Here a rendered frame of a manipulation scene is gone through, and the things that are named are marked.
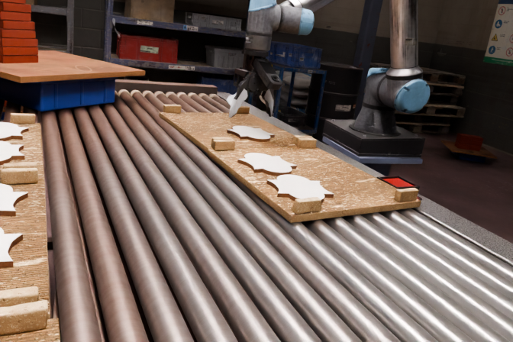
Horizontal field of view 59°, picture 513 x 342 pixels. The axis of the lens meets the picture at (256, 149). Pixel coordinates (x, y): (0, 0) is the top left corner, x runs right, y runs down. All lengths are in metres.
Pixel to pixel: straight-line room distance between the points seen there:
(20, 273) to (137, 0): 4.87
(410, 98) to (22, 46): 1.26
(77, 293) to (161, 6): 4.96
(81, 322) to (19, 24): 1.23
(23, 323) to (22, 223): 0.26
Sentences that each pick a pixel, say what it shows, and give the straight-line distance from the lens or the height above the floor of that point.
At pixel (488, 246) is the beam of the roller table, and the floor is 0.92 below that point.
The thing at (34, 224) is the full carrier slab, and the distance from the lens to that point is 0.77.
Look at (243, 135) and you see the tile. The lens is 1.33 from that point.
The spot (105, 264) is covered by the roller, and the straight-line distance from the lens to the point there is 0.70.
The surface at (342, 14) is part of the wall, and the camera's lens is 6.91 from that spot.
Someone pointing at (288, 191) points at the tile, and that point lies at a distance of 0.94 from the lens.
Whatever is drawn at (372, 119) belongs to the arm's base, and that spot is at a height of 0.98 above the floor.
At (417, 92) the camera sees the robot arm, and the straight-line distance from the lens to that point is 1.55.
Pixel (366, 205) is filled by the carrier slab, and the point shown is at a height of 0.94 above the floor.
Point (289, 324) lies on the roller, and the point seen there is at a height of 0.92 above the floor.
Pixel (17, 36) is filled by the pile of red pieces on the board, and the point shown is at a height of 1.13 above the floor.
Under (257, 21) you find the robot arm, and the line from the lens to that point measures 1.32.
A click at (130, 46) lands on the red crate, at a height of 0.79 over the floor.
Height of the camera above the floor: 1.28
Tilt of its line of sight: 16 degrees down
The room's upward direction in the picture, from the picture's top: 8 degrees clockwise
